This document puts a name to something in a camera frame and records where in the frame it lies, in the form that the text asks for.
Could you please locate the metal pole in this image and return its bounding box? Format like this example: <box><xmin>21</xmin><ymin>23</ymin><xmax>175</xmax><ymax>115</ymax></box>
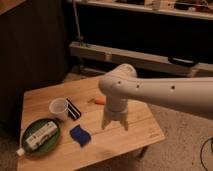
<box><xmin>72</xmin><ymin>0</ymin><xmax>83</xmax><ymax>46</ymax></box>

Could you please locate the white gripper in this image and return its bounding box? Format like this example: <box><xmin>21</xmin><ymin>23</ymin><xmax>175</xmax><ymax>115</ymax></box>
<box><xmin>101</xmin><ymin>108</ymin><xmax>128</xmax><ymax>131</ymax></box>

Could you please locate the green plate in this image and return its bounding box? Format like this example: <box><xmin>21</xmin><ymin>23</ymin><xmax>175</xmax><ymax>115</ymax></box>
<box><xmin>21</xmin><ymin>118</ymin><xmax>60</xmax><ymax>157</ymax></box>

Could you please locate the white wall shelf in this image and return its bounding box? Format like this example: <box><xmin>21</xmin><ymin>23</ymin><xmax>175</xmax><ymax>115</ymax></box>
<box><xmin>67</xmin><ymin>0</ymin><xmax>213</xmax><ymax>21</ymax></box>

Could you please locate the blue sponge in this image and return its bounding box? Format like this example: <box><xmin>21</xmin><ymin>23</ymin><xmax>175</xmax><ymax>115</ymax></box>
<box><xmin>70</xmin><ymin>125</ymin><xmax>91</xmax><ymax>147</ymax></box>

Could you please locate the black striped box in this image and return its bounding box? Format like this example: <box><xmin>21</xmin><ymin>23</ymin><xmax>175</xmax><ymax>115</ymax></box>
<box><xmin>66</xmin><ymin>99</ymin><xmax>82</xmax><ymax>120</ymax></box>

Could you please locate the translucent plastic cup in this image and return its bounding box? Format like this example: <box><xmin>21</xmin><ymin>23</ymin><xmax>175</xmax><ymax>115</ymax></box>
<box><xmin>49</xmin><ymin>98</ymin><xmax>68</xmax><ymax>121</ymax></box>

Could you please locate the wooden table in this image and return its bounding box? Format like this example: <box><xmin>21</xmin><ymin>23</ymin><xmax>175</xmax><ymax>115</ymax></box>
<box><xmin>18</xmin><ymin>77</ymin><xmax>165</xmax><ymax>171</ymax></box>

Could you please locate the long grey case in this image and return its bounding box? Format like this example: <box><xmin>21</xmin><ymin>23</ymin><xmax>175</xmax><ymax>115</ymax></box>
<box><xmin>69</xmin><ymin>42</ymin><xmax>213</xmax><ymax>77</ymax></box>

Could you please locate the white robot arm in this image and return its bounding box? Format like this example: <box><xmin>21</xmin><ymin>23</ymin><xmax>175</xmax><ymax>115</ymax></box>
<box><xmin>98</xmin><ymin>64</ymin><xmax>213</xmax><ymax>130</ymax></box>

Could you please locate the orange carrot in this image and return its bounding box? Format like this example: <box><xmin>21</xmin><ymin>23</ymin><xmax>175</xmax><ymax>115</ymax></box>
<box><xmin>88</xmin><ymin>97</ymin><xmax>105</xmax><ymax>105</ymax></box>

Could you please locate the white toothpaste tube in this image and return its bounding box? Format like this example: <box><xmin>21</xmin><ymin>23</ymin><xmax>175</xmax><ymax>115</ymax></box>
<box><xmin>16</xmin><ymin>121</ymin><xmax>58</xmax><ymax>156</ymax></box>

